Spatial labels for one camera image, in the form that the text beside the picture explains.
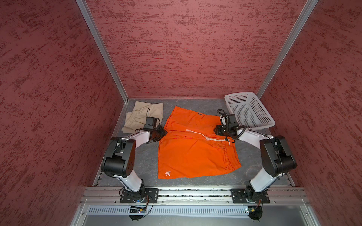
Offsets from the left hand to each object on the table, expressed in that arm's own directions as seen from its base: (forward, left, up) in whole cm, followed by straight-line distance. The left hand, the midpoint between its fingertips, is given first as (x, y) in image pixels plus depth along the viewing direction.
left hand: (166, 134), depth 96 cm
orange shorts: (-9, -17, -2) cm, 19 cm away
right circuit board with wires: (-43, -50, -3) cm, 66 cm away
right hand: (+2, -34, +1) cm, 34 cm away
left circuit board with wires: (-42, +13, -5) cm, 45 cm away
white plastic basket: (+24, -67, -2) cm, 71 cm away
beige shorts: (+18, +20, -1) cm, 27 cm away
